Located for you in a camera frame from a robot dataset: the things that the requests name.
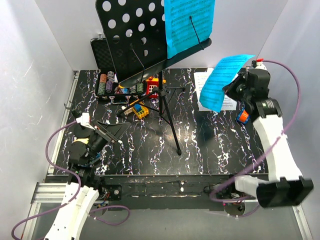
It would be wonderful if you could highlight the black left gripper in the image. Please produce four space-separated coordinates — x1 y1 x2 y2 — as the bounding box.
86 120 131 164

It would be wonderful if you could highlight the blue sheet music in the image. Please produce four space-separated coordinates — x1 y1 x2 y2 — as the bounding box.
164 0 215 59
199 54 256 113

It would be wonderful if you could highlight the black microphone stand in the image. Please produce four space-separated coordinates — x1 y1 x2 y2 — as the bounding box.
71 109 92 139

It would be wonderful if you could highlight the black music stand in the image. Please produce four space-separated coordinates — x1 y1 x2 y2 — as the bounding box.
95 0 213 156

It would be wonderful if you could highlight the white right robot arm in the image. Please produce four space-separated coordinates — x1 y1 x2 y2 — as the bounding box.
223 68 314 208

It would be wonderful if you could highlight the white sheet music page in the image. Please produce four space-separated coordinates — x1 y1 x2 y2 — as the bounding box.
193 72 238 113

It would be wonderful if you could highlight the white toy block piece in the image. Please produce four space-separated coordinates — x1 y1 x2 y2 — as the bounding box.
121 106 133 116

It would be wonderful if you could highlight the orange green blue block toy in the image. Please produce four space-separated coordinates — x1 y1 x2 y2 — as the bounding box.
236 108 250 125

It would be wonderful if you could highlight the yellow blue block toy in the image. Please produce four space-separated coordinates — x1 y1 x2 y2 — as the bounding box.
132 104 149 120

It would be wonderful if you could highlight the black poker chip case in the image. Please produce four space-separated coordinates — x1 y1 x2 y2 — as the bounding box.
90 38 146 105

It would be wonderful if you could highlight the red yellow toy block house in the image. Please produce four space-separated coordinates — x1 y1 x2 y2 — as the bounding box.
145 76 166 99

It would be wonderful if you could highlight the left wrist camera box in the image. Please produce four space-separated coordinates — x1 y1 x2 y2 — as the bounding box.
76 112 91 128

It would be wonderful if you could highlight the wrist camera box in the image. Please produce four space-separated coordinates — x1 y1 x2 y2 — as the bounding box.
76 112 91 128
251 58 267 71

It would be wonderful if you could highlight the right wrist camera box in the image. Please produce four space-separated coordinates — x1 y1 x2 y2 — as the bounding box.
251 58 267 71

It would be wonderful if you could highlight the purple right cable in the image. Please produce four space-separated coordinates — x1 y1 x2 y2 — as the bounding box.
209 59 302 218

